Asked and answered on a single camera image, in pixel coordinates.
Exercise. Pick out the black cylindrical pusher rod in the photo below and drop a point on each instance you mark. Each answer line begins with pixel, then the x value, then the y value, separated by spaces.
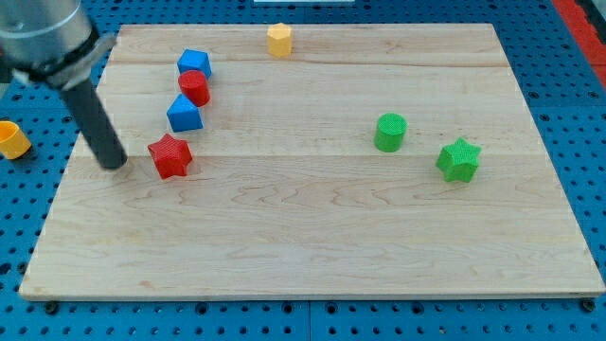
pixel 86 109

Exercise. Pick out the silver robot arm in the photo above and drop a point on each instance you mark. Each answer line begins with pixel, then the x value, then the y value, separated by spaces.
pixel 56 43

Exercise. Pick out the red star block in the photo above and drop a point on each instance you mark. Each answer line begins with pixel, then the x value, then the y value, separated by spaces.
pixel 171 156

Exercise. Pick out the green star block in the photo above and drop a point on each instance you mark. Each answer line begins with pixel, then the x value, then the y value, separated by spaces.
pixel 459 161

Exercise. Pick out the yellow block off board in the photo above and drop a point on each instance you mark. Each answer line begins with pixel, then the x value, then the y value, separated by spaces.
pixel 14 143

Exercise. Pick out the blue triangular block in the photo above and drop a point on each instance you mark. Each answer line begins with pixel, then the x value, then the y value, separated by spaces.
pixel 183 115

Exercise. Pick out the red cylinder block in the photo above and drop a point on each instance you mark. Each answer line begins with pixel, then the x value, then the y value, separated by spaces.
pixel 193 85

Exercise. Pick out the blue cube block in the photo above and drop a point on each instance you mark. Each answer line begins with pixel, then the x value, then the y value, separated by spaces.
pixel 195 60

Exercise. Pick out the wooden board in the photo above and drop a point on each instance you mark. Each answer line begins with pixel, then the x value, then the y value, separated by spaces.
pixel 287 197

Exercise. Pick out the yellow hexagon block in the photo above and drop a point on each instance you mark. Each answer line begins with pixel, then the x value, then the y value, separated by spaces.
pixel 279 40

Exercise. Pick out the green cylinder block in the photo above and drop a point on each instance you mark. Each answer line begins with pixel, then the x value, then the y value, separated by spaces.
pixel 390 132

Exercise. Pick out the red tape strip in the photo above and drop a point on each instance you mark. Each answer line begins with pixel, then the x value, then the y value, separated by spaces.
pixel 587 27

